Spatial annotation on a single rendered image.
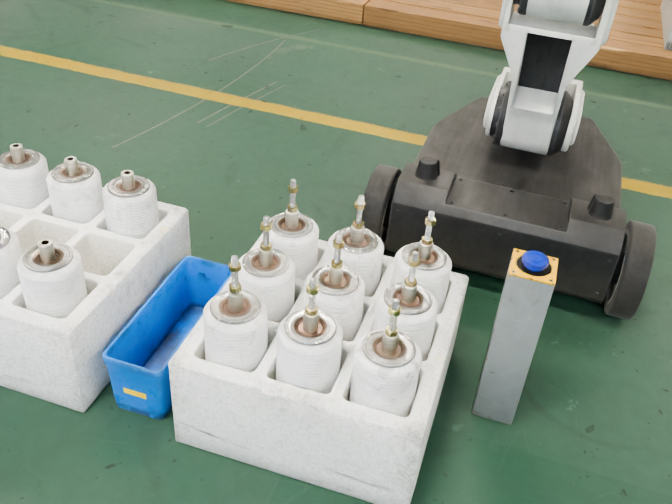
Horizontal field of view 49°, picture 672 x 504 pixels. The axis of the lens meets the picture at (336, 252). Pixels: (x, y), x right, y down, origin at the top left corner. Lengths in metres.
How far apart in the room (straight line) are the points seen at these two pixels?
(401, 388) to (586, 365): 0.54
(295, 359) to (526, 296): 0.36
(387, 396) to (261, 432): 0.21
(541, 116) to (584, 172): 0.23
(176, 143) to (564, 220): 1.07
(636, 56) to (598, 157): 1.09
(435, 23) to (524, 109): 1.39
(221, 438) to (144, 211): 0.44
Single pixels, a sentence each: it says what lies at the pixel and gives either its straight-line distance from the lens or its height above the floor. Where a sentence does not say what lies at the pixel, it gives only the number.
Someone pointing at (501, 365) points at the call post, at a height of 0.13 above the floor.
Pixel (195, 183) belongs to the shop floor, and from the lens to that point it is 1.88.
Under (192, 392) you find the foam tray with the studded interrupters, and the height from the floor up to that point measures 0.13.
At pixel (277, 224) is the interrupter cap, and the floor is 0.25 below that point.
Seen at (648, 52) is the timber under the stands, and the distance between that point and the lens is 2.92.
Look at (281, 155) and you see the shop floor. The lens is 2.00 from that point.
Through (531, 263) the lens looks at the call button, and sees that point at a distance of 1.13.
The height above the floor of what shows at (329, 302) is 0.24.
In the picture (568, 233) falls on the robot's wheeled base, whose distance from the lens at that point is 1.49.
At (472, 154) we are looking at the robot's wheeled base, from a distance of 1.74.
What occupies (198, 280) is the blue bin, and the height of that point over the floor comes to 0.07.
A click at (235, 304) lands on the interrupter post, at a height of 0.27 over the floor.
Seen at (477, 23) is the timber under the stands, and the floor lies 0.08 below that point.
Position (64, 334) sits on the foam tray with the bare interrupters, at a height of 0.18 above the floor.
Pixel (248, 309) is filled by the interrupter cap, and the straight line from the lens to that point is 1.09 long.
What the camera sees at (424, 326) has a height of 0.23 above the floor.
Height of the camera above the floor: 0.97
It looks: 36 degrees down
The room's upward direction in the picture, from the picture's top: 5 degrees clockwise
